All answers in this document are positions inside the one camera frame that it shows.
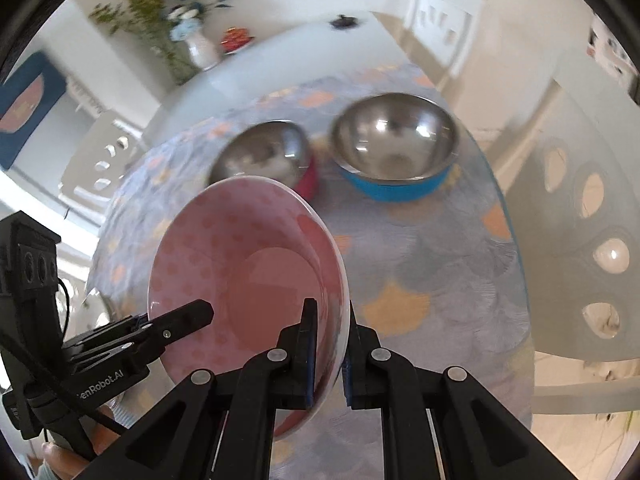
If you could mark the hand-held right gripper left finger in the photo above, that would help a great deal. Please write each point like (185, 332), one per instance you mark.
(310, 355)

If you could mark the blue steel bowl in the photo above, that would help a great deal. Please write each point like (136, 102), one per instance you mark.
(395, 140)

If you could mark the red lidded cup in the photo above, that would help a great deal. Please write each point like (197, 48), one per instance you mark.
(236, 40)

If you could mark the white ribbed vase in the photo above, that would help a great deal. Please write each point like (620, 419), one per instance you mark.
(202, 50)

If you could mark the white shelf unit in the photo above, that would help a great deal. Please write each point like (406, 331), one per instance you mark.
(612, 50)

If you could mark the black pot lid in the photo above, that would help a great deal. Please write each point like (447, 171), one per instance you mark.
(345, 21)

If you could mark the person's left hand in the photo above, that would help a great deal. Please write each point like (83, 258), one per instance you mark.
(62, 462)

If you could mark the blue and white flowers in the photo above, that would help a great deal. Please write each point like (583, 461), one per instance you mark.
(182, 22)

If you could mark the glass vase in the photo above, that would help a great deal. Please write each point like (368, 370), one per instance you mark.
(177, 62)

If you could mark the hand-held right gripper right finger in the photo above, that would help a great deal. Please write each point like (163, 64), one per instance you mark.
(347, 375)

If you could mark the blue refrigerator cover cloth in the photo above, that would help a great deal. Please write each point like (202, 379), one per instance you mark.
(30, 105)

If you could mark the pink patterned bowl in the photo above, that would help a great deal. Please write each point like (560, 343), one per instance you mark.
(260, 280)

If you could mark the green plant bouquet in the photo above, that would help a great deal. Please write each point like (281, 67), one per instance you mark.
(135, 5)

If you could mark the white chair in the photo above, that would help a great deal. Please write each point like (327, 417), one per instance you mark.
(85, 97)
(442, 15)
(575, 220)
(95, 160)

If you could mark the red steel bowl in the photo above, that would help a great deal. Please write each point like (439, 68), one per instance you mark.
(265, 152)

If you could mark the fan-patterned tablecloth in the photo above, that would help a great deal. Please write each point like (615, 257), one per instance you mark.
(440, 270)

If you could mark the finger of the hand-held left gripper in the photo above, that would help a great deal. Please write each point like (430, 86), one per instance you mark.
(125, 327)
(185, 317)

